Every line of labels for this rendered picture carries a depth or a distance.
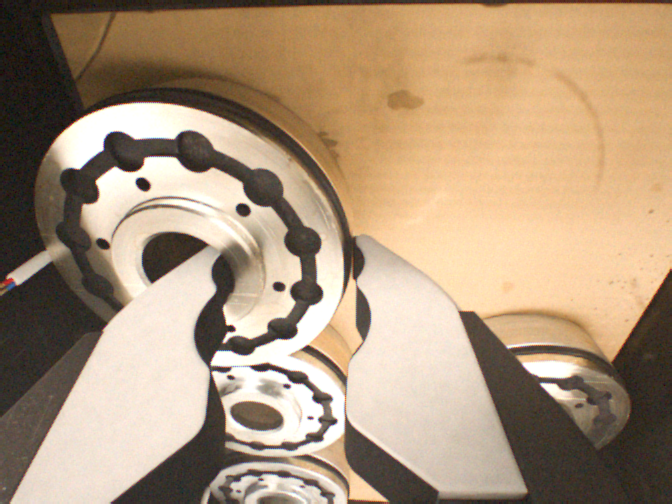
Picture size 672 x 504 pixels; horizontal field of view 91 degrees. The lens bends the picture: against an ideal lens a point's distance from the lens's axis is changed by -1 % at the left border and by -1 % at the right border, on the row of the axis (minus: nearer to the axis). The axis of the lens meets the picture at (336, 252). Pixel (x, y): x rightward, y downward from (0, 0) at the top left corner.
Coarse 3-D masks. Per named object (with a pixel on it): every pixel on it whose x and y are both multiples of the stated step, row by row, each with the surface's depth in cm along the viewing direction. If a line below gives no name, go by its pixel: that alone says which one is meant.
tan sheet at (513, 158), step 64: (128, 64) 13; (192, 64) 12; (256, 64) 12; (320, 64) 12; (384, 64) 12; (448, 64) 12; (512, 64) 12; (576, 64) 12; (640, 64) 11; (320, 128) 13; (384, 128) 13; (448, 128) 13; (512, 128) 13; (576, 128) 13; (640, 128) 13; (384, 192) 15; (448, 192) 14; (512, 192) 14; (576, 192) 14; (640, 192) 14; (448, 256) 16; (512, 256) 16; (576, 256) 16; (640, 256) 15; (576, 320) 18
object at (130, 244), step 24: (144, 216) 10; (168, 216) 10; (192, 216) 9; (216, 216) 10; (120, 240) 10; (144, 240) 10; (216, 240) 10; (240, 240) 10; (120, 264) 11; (144, 264) 11; (240, 264) 10; (264, 264) 11; (144, 288) 11; (240, 288) 11; (264, 288) 11; (240, 312) 11
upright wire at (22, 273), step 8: (40, 256) 11; (48, 256) 12; (24, 264) 11; (32, 264) 11; (40, 264) 11; (16, 272) 11; (24, 272) 11; (32, 272) 11; (8, 280) 10; (16, 280) 10; (24, 280) 11; (0, 288) 10; (8, 288) 10
